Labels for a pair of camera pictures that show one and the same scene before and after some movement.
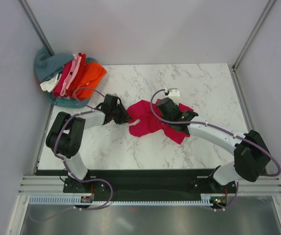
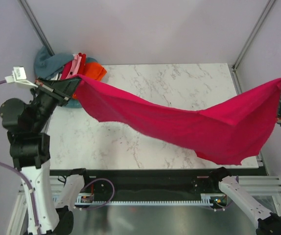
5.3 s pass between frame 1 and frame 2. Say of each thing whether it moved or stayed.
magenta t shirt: moved
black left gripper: moved
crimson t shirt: stayed
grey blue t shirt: stayed
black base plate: stayed
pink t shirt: stayed
